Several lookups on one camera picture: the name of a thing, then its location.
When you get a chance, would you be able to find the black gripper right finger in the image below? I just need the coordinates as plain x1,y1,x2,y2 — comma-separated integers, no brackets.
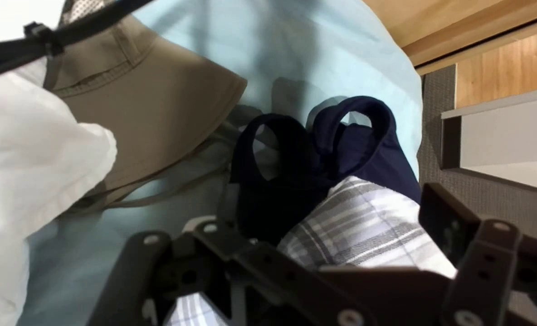
323,184,537,326

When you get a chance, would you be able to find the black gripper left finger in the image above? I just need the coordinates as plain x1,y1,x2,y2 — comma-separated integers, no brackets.
87,223,377,326

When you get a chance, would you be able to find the checkered blue white shirt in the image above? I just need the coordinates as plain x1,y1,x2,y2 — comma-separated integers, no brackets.
161,175,459,326

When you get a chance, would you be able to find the white crumpled shirt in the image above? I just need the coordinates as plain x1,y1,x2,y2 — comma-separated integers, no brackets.
0,60,116,326

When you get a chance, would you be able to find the navy blue garment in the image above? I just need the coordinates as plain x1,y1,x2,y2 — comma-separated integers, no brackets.
230,97,421,245

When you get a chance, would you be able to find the khaki bucket hat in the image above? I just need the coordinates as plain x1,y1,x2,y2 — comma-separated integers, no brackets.
45,17,245,207

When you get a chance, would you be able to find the blue bed cover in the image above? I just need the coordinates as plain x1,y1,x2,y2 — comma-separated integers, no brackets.
18,0,423,326

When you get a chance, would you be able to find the wooden bed frame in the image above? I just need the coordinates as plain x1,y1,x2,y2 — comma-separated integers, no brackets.
363,0,537,109

